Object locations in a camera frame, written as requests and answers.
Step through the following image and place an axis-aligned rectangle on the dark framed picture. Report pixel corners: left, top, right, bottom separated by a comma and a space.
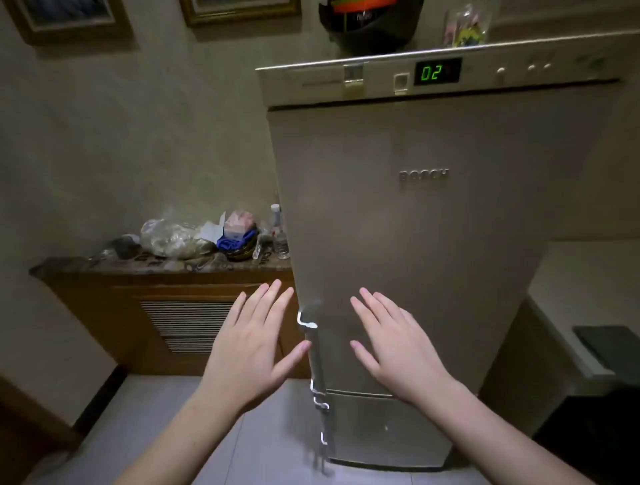
3, 0, 134, 45

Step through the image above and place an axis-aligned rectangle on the person's left hand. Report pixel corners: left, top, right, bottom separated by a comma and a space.
199, 279, 312, 416

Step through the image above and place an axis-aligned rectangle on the white table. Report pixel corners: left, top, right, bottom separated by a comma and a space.
479, 239, 640, 436

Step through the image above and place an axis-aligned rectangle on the black and orange helmet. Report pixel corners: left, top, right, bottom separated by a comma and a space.
317, 0, 425, 57

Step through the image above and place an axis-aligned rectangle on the blue cloth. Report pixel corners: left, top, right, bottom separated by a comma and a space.
215, 229, 261, 254

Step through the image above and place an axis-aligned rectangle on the grey cloth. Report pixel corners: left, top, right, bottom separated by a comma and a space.
572, 324, 640, 388

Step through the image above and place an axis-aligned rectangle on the person's right forearm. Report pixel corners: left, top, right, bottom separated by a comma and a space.
415, 378, 597, 485

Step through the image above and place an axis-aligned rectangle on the person's right hand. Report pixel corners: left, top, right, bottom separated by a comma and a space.
349, 287, 456, 406

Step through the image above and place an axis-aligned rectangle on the crumpled clear plastic bag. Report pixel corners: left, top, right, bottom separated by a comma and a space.
139, 217, 219, 260

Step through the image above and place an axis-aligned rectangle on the wooden cabinet with marble top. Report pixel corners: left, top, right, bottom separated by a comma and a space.
29, 251, 312, 379

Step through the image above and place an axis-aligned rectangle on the dark round object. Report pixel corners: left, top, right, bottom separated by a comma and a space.
111, 234, 142, 261

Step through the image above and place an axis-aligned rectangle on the clear bag of colourful items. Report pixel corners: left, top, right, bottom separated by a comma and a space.
441, 3, 494, 49

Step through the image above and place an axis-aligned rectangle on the person's left forearm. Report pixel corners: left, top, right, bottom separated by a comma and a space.
113, 388, 246, 485

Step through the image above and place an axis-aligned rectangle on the white paper sheet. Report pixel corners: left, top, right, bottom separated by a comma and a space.
198, 211, 227, 245

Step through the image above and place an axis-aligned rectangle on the pink tissue pack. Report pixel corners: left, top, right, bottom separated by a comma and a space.
223, 209, 259, 241

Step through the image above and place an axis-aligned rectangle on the silver refrigerator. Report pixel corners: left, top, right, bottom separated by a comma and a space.
255, 29, 640, 472

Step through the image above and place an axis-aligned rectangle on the gold framed picture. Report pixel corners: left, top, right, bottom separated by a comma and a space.
179, 0, 303, 28

